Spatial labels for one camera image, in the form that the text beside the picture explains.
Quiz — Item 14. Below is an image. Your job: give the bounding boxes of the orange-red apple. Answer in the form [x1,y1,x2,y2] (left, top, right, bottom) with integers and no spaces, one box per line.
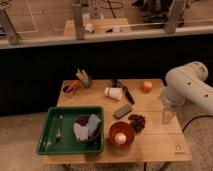
[141,81,153,92]

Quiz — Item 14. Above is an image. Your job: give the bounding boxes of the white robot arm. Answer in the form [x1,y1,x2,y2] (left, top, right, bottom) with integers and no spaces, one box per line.
[160,61,213,124]

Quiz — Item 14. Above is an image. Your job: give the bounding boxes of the red bowl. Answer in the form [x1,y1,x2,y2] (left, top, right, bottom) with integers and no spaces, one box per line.
[109,121,135,148]

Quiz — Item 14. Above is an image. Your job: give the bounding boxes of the dark bowl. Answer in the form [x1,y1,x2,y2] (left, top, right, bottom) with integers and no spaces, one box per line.
[73,114,102,144]

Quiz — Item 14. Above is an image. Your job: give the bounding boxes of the bunch of dark grapes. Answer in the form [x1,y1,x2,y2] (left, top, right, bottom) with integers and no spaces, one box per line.
[128,114,146,133]

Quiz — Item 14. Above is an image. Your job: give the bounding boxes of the grey sponge block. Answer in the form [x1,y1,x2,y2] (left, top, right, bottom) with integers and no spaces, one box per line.
[113,104,132,119]

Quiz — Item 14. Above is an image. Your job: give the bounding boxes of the white egg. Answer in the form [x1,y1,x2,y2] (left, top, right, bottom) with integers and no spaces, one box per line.
[115,133,126,144]

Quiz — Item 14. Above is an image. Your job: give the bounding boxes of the white paper cup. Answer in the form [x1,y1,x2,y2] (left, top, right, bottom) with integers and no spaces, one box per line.
[104,87,122,100]

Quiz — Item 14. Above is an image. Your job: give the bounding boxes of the blue grey cloth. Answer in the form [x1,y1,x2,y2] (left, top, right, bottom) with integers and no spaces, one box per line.
[73,113,102,141]

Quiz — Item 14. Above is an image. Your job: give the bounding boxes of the silver fork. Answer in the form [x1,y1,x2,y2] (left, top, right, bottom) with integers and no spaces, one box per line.
[56,115,63,140]

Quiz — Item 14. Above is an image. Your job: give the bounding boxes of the green plastic tray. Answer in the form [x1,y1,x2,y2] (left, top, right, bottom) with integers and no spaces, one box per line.
[37,106,104,155]

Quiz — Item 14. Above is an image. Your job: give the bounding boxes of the black cable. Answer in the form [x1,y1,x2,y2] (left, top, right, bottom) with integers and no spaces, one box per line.
[181,114,213,133]

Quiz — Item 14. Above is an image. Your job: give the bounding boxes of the black handled knife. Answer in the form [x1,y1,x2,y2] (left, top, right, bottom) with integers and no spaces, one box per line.
[111,79,135,105]

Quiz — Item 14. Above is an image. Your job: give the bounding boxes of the orange handled scissors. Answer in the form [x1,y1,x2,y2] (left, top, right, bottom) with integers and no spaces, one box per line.
[63,80,81,98]

